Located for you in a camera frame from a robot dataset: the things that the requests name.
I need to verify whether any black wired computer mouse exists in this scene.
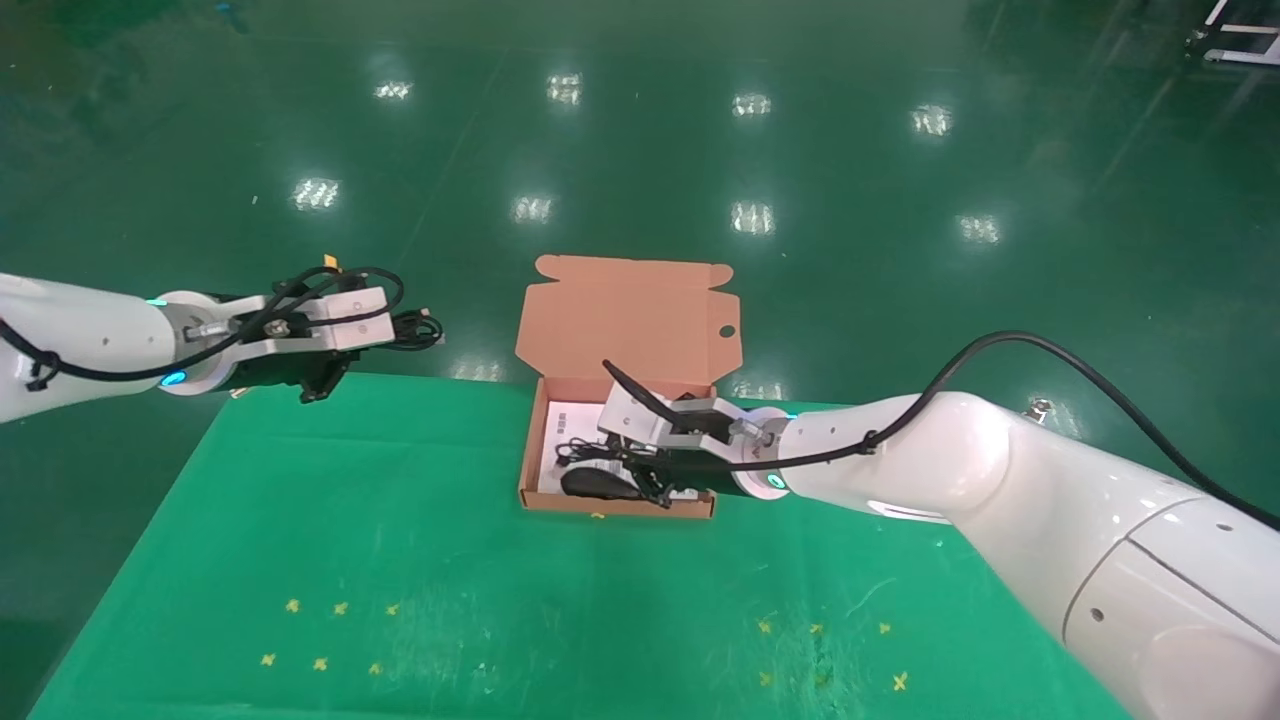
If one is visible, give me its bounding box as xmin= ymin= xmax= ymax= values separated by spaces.
xmin=553 ymin=438 xmax=651 ymax=504

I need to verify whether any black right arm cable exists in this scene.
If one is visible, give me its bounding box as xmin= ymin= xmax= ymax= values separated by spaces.
xmin=603 ymin=330 xmax=1280 ymax=531

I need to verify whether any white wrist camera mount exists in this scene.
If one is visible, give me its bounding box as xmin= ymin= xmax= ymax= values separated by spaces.
xmin=185 ymin=287 xmax=393 ymax=361
xmin=598 ymin=388 xmax=791 ymax=456

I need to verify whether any green table cloth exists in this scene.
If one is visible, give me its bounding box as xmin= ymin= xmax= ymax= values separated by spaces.
xmin=28 ymin=372 xmax=1136 ymax=720

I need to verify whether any white metal table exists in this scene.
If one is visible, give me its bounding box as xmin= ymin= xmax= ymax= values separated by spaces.
xmin=1185 ymin=0 xmax=1280 ymax=67

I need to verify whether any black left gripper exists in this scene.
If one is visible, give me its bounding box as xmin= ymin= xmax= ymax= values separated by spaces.
xmin=232 ymin=310 xmax=444 ymax=405

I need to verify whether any open brown cardboard box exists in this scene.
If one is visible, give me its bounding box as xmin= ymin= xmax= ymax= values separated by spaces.
xmin=514 ymin=254 xmax=743 ymax=520

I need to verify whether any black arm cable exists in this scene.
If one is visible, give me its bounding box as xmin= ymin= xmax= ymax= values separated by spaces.
xmin=0 ymin=265 xmax=406 ymax=393
xmin=603 ymin=330 xmax=1280 ymax=531

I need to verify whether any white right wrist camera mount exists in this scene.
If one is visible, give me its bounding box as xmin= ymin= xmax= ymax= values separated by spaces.
xmin=598 ymin=388 xmax=791 ymax=456

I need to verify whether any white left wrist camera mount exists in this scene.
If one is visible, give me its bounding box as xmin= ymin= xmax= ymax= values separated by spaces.
xmin=185 ymin=287 xmax=393 ymax=361

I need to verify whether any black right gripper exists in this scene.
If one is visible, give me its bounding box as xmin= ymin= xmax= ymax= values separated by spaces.
xmin=618 ymin=445 xmax=747 ymax=509

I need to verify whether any white printed paper sheet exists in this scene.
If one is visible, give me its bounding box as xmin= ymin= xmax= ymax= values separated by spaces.
xmin=540 ymin=400 xmax=706 ymax=504

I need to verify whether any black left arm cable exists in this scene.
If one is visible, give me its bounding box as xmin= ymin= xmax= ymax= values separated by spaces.
xmin=0 ymin=265 xmax=406 ymax=393

